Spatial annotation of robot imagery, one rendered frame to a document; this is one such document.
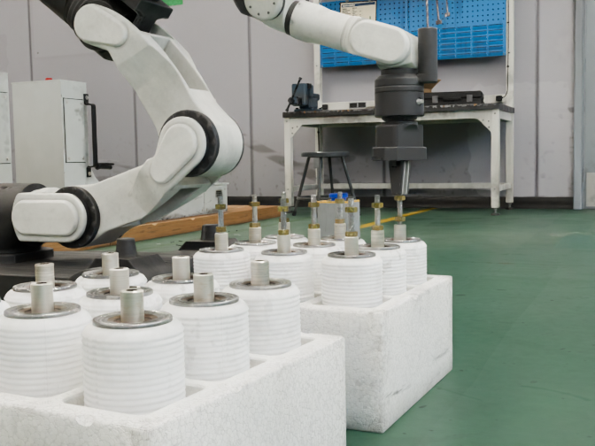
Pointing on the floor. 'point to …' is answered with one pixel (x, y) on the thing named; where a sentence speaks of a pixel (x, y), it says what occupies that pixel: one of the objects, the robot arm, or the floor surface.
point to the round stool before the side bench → (320, 175)
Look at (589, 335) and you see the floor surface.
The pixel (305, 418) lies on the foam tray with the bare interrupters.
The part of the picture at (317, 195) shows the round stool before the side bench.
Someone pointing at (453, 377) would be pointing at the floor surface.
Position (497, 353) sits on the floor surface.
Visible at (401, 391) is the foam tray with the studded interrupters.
